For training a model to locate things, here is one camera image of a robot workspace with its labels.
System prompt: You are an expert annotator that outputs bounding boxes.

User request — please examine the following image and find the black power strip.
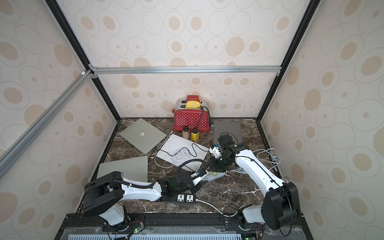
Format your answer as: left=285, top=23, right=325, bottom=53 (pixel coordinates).
left=164, top=194, right=196, bottom=204

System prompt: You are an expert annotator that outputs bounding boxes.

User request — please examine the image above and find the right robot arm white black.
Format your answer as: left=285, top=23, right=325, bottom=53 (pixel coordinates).
left=209, top=134, right=301, bottom=230

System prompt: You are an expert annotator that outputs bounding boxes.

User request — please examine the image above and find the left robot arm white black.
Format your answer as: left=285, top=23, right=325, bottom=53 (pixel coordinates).
left=83, top=169, right=208, bottom=226

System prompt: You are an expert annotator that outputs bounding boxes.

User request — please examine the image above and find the dark grey laptop back right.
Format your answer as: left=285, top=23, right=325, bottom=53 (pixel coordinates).
left=214, top=120, right=243, bottom=144

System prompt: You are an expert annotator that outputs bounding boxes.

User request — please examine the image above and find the white laptop centre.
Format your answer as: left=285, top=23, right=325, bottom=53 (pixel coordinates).
left=156, top=134, right=209, bottom=167

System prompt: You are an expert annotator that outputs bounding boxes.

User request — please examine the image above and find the silver laptop front left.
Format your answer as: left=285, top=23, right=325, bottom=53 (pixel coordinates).
left=97, top=156, right=148, bottom=183

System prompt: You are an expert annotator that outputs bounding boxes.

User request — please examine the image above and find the silver laptop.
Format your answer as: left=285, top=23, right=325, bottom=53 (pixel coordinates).
left=97, top=156, right=148, bottom=183
left=120, top=119, right=167, bottom=154

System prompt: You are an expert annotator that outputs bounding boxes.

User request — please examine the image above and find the silver laptop back left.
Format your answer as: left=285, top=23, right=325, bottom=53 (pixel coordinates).
left=120, top=119, right=167, bottom=154

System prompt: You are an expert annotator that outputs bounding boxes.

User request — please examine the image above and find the grey power strip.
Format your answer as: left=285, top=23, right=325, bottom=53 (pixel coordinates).
left=202, top=172, right=226, bottom=182

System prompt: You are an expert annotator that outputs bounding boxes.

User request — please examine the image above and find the yellow spice jar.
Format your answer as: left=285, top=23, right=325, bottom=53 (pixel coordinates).
left=191, top=128, right=200, bottom=143

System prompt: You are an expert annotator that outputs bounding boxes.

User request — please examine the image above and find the red polka dot toaster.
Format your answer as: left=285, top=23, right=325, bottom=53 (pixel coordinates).
left=172, top=95, right=211, bottom=132

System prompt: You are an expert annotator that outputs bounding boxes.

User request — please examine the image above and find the brown spice jar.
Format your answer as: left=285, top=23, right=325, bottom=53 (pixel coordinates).
left=183, top=126, right=190, bottom=140

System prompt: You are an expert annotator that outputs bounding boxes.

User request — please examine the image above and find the yellow toy bread slice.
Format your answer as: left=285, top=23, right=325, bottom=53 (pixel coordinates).
left=186, top=100, right=201, bottom=109

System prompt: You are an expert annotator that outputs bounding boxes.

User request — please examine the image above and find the horizontal aluminium bar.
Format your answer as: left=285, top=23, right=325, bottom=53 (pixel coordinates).
left=91, top=66, right=281, bottom=75

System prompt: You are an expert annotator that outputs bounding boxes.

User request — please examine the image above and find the left aluminium bar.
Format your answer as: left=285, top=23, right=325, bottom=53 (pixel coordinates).
left=1, top=70, right=92, bottom=177

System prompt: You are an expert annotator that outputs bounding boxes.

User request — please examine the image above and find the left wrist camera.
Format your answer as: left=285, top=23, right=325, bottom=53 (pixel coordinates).
left=191, top=171, right=208, bottom=186

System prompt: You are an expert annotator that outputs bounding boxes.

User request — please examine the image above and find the white coiled charger cable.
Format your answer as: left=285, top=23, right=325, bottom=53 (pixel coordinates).
left=153, top=130, right=193, bottom=169

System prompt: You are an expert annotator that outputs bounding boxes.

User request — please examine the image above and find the black charger cable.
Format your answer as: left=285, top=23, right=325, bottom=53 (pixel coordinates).
left=163, top=142, right=211, bottom=160

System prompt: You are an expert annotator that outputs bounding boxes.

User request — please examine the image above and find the grey cable bundle right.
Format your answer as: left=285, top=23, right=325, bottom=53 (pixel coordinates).
left=227, top=147, right=283, bottom=178

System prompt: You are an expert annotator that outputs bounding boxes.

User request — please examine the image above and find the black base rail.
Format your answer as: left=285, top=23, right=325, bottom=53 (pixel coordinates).
left=55, top=214, right=313, bottom=240

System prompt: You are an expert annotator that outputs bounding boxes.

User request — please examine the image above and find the white power strip cable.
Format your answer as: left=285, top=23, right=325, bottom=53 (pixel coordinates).
left=194, top=198, right=247, bottom=219

